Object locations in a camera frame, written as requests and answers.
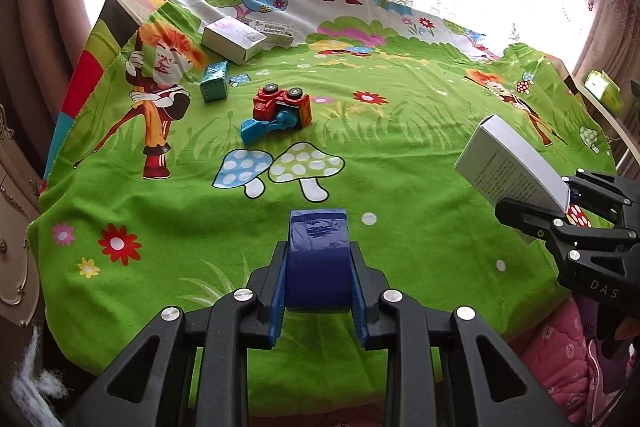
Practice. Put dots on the red toy truck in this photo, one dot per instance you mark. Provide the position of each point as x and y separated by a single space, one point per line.
280 107

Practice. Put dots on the flat long white box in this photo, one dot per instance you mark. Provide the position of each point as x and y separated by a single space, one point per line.
275 33

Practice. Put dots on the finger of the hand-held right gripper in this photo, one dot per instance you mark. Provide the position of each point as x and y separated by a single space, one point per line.
605 194
545 223

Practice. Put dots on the dark blue box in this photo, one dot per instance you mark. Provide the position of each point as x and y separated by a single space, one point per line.
317 257

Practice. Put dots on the teal patterned box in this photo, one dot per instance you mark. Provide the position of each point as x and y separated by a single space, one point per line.
215 82

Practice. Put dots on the white and pink box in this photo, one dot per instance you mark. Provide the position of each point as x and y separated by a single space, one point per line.
232 38

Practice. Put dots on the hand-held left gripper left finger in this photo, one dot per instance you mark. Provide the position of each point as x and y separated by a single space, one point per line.
278 307

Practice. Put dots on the white fluffy stuffing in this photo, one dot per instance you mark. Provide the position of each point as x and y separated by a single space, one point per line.
35 377

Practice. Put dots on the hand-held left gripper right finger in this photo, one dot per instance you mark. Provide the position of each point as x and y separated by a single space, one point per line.
360 307

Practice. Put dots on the white side shelf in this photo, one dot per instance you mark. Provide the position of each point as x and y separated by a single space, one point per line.
612 127

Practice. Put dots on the green cartoon printed cloth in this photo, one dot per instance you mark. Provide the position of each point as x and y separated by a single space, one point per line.
400 167

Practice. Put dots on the white box with small text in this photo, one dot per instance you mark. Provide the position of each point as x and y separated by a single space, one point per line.
510 162

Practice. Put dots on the cream ornate cabinet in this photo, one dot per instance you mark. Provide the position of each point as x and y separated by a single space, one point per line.
17 227

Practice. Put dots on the green tissue packet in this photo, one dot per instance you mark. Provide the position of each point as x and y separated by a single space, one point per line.
604 89

